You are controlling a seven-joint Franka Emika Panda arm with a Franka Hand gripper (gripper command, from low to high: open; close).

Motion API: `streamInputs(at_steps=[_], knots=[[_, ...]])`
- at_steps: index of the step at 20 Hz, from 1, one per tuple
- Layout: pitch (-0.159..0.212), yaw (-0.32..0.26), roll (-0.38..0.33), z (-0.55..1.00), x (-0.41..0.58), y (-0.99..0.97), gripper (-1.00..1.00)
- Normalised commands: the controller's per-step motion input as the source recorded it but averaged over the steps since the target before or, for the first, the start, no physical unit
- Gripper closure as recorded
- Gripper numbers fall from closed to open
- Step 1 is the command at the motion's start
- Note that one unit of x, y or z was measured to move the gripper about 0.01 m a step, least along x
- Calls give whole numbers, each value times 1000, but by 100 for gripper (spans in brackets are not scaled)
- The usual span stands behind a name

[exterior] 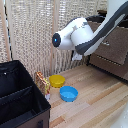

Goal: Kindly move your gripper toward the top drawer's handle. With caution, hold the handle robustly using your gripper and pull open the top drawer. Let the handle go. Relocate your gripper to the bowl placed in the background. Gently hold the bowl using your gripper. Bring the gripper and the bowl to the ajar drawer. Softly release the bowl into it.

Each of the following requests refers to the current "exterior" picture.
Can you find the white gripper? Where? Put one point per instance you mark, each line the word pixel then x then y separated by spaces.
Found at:
pixel 77 56

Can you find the yellow plastic bowl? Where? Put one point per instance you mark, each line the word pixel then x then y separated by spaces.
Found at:
pixel 57 81

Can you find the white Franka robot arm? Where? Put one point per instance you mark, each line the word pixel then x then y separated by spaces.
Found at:
pixel 71 33

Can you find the blue plastic bowl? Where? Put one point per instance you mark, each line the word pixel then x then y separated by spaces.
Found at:
pixel 68 93

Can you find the orange snack box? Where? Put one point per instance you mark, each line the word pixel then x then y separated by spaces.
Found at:
pixel 42 83

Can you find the beige woven folding screen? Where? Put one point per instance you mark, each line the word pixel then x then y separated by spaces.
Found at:
pixel 30 33

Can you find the black fabric storage box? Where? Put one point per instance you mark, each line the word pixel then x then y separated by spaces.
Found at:
pixel 20 100

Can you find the dark drawer cabinet frame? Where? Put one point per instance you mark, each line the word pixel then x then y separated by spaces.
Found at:
pixel 100 13

